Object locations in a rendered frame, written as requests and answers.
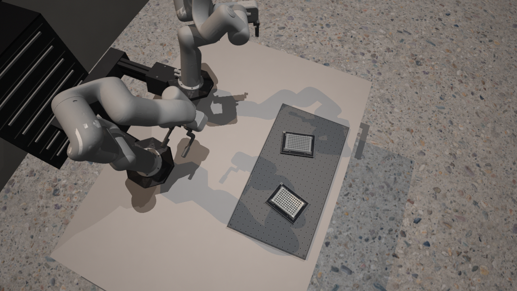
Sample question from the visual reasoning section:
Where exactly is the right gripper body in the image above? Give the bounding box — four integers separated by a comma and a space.
181, 110, 208, 132

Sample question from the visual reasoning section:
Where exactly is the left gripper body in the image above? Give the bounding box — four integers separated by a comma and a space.
213, 0, 259, 22

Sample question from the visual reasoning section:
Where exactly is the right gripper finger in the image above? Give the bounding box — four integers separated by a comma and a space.
181, 126, 195, 158
160, 127, 175, 149

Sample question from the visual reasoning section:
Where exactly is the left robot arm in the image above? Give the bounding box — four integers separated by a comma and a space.
173, 0, 251, 91

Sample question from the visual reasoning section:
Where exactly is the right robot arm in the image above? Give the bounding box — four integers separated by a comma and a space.
51, 77, 196, 177

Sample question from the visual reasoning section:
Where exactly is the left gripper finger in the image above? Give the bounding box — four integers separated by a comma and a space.
248, 19, 260, 37

